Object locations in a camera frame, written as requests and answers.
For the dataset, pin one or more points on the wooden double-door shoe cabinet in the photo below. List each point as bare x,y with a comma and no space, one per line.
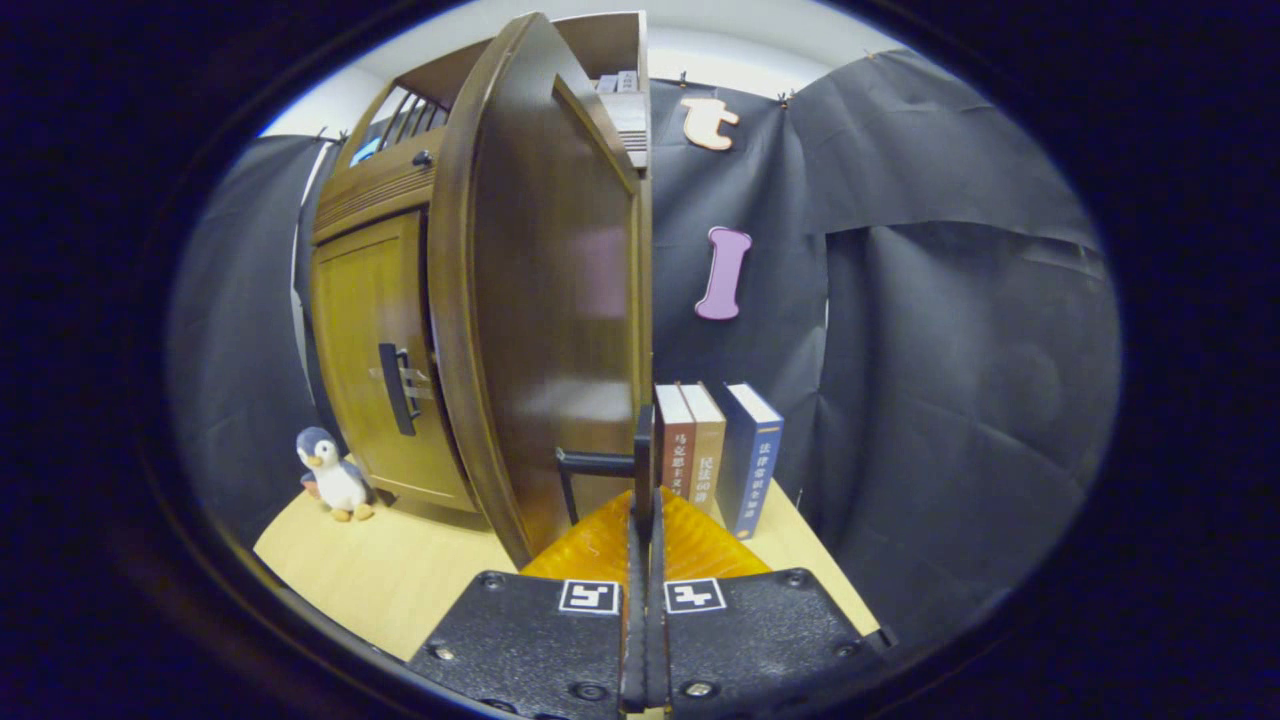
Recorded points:
450,75

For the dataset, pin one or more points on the penguin plush toy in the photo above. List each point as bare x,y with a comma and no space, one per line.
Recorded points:
335,480

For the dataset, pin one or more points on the blue book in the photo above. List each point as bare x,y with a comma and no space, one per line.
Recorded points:
755,470

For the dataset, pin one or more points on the wooden shoe cabinet door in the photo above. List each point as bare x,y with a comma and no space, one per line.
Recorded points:
360,330
550,300

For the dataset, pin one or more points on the tan book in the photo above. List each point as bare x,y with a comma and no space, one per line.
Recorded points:
706,460

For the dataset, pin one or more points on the black backdrop cloth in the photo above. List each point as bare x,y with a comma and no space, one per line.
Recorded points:
950,350

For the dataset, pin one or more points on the red-brown book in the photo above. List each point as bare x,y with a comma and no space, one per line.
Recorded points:
676,450

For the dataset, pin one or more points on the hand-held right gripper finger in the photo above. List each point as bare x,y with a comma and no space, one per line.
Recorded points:
634,640
657,640

